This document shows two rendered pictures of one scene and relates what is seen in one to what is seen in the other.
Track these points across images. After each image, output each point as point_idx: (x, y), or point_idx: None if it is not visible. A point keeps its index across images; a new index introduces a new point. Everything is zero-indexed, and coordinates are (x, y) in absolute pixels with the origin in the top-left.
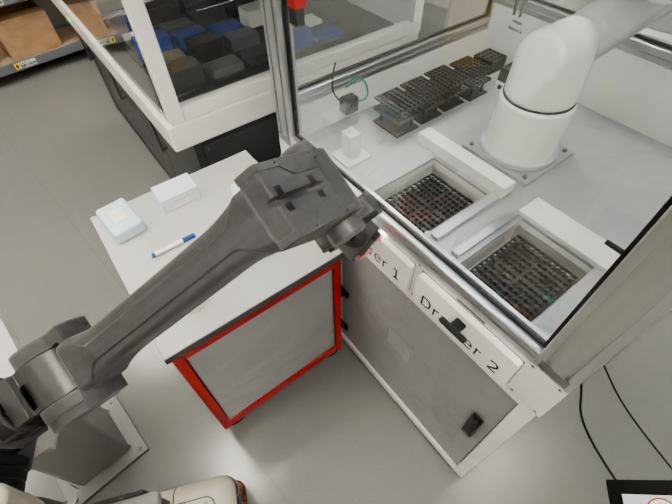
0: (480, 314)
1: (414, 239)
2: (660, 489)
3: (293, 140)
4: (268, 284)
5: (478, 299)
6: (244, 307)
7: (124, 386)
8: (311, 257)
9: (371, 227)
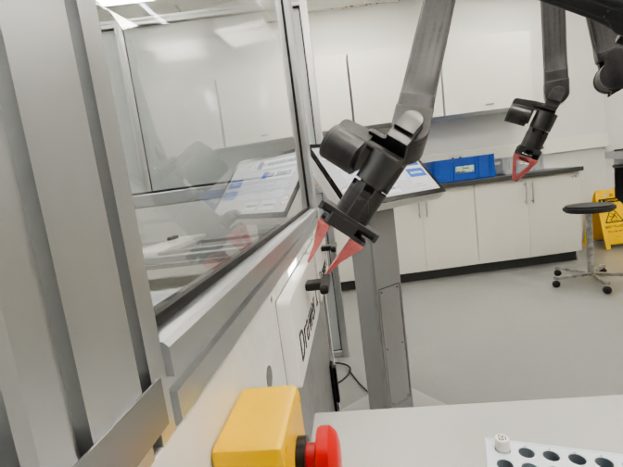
0: (312, 226)
1: (293, 223)
2: (338, 192)
3: (177, 334)
4: (527, 417)
5: (309, 213)
6: (598, 399)
7: (616, 39)
8: (394, 427)
9: (330, 201)
